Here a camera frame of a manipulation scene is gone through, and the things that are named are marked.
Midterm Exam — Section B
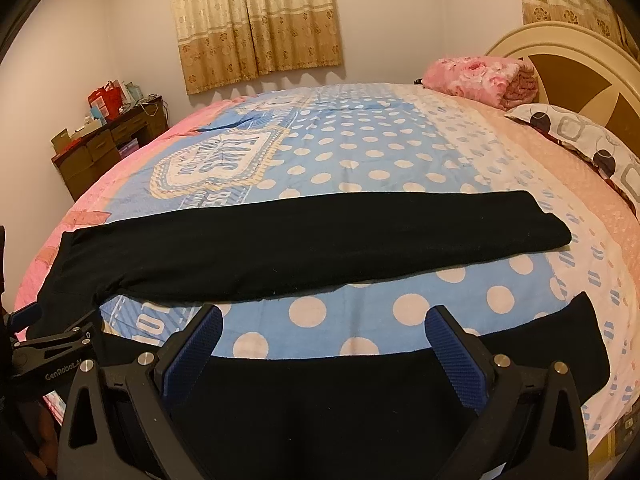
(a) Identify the pink floral folded blanket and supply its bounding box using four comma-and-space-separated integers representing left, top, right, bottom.
421, 56, 539, 110

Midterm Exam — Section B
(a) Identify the red gift bag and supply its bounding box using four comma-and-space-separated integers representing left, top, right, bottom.
88, 80, 124, 122

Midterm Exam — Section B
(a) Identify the cream and brown headboard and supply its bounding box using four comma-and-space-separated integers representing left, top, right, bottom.
488, 22, 640, 153

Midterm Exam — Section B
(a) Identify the brown cardboard box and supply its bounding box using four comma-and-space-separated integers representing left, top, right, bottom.
51, 129, 73, 155

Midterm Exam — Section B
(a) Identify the blue polka dot bedspread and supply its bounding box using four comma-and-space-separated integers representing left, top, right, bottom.
15, 84, 639, 448

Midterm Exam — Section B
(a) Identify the dark brown wooden desk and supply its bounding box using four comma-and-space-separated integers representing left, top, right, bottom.
51, 96, 168, 202

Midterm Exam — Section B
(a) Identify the gold patterned window curtain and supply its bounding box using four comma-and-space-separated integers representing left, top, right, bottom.
171, 0, 343, 96

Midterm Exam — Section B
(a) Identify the white circle patterned pillow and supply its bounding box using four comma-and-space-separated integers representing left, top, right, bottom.
506, 103, 640, 218

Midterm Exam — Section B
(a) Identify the black knit garment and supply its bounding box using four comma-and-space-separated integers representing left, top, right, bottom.
27, 191, 610, 479

